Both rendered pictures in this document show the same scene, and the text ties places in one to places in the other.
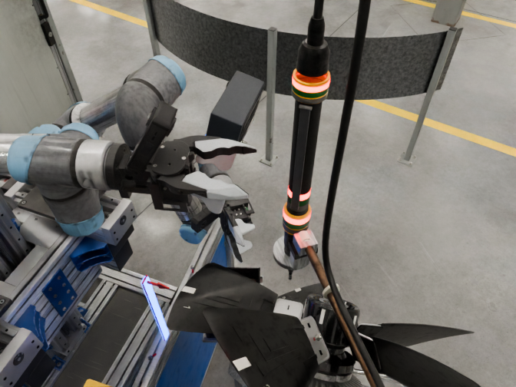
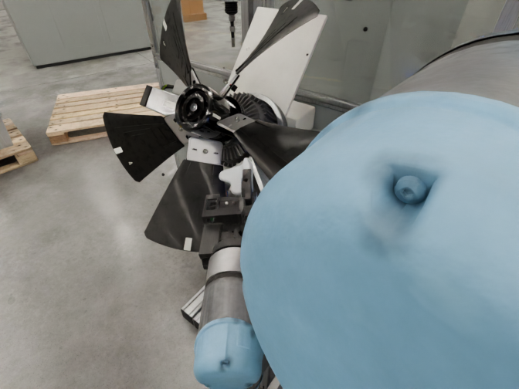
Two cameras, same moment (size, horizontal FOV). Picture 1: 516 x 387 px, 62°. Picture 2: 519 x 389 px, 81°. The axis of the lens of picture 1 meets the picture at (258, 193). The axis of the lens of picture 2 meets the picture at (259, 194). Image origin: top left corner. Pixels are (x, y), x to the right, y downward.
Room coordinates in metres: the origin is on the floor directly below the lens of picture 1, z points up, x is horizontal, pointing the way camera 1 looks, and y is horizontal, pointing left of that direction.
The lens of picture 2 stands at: (1.05, 0.22, 1.53)
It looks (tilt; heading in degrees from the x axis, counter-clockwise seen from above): 40 degrees down; 200
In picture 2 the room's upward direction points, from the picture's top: straight up
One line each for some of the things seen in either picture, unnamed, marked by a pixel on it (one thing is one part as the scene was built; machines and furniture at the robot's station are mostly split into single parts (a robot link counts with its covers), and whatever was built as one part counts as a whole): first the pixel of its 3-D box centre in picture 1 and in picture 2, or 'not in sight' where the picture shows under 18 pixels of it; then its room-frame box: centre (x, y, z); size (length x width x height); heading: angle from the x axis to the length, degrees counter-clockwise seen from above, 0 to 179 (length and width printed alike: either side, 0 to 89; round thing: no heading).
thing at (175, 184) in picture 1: (184, 180); not in sight; (0.42, 0.10, 1.65); 0.09 x 0.05 x 0.02; 61
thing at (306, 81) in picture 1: (310, 84); not in sight; (0.43, -0.06, 1.80); 0.04 x 0.04 x 0.03
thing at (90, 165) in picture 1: (101, 166); not in sight; (0.46, 0.24, 1.64); 0.08 x 0.05 x 0.08; 173
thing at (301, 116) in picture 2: not in sight; (290, 119); (-0.18, -0.08, 0.92); 0.17 x 0.16 x 0.11; 163
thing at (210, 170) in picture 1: (213, 172); (230, 330); (0.91, 0.13, 1.18); 0.11 x 0.08 x 0.09; 20
